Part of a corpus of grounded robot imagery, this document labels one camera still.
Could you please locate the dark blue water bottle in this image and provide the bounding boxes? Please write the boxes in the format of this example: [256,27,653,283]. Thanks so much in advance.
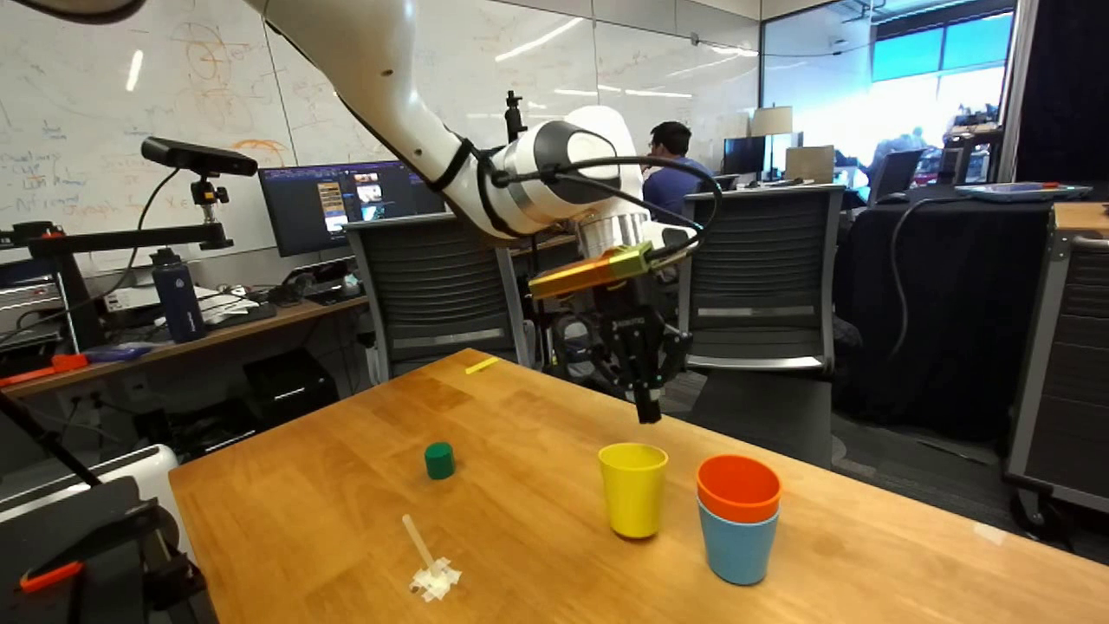
[149,245,203,346]

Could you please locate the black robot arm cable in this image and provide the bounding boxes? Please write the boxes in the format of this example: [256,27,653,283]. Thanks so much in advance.
[428,136,724,273]

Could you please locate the dark laptop screen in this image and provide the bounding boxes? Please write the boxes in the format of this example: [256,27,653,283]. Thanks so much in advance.
[870,146,929,202]

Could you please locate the black cloth covered table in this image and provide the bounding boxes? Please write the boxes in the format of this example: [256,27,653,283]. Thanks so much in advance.
[832,197,1055,446]

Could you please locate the clear plastic stick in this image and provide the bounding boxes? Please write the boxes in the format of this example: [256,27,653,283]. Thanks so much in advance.
[398,512,435,573]

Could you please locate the black diagonal rod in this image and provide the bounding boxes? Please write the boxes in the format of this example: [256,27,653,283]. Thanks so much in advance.
[0,391,108,490]

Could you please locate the white hanging cable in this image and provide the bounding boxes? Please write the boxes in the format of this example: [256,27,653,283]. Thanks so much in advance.
[882,195,929,357]

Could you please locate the black tripod stand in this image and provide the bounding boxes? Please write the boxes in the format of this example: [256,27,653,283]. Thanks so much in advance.
[500,88,551,364]

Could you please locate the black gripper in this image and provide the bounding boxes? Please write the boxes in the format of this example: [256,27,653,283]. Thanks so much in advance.
[589,273,692,425]

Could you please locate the green cylinder block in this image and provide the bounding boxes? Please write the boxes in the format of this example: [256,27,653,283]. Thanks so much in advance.
[422,440,457,483]

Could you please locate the black bag orange clip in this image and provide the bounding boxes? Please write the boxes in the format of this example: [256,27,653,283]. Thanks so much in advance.
[0,479,223,624]

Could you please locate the black box under desk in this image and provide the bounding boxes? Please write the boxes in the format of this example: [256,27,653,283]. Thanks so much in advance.
[238,346,344,425]

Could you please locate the orange tool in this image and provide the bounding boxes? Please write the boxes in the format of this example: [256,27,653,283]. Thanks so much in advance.
[0,351,91,391]

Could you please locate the yellow plastic cup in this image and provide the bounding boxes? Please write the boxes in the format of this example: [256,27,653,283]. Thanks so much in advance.
[596,440,671,543]

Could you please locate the black camera cable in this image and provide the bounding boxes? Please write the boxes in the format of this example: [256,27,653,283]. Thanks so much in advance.
[117,168,187,280]

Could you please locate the wide desktop monitor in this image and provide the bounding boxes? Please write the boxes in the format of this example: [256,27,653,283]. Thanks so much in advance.
[256,157,446,259]

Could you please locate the grey backpack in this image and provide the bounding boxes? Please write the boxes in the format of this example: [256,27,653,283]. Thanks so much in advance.
[549,307,604,380]

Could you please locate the white appliance box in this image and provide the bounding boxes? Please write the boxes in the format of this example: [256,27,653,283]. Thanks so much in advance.
[0,444,182,548]

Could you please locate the black boom stand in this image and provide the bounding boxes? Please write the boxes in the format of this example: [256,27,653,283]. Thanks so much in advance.
[0,170,236,357]

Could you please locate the grey drawer cabinet wooden top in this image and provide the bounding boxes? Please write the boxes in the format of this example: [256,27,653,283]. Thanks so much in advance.
[1000,202,1109,517]

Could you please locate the table lamp white shade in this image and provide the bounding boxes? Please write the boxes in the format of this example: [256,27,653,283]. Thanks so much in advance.
[747,103,798,178]

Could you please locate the grey mesh office chair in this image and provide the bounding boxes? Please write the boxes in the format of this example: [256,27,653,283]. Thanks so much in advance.
[344,213,532,385]
[671,183,845,466]

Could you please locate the person in purple shirt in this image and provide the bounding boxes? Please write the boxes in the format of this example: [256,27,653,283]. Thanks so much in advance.
[638,119,713,223]

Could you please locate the white crumpled paper pile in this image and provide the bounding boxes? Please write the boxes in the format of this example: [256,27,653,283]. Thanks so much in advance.
[187,283,263,328]

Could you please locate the black curtain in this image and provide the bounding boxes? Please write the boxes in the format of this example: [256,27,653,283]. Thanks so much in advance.
[997,0,1109,186]

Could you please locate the blue plastic cup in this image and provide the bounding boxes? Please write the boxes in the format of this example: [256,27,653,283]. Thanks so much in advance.
[695,500,778,591]

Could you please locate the orange plastic cup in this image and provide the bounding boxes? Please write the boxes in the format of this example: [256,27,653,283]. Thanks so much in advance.
[692,452,788,526]

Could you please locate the black external camera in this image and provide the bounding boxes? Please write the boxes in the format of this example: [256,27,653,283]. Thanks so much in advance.
[138,136,260,180]

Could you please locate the small cardboard box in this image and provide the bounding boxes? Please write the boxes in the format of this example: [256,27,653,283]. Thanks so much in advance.
[782,141,839,186]

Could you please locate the white tape patch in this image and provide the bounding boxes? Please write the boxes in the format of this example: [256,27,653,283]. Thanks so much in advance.
[410,556,463,607]

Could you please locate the wooden office desk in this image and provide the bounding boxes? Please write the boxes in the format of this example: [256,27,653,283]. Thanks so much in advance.
[0,292,375,403]

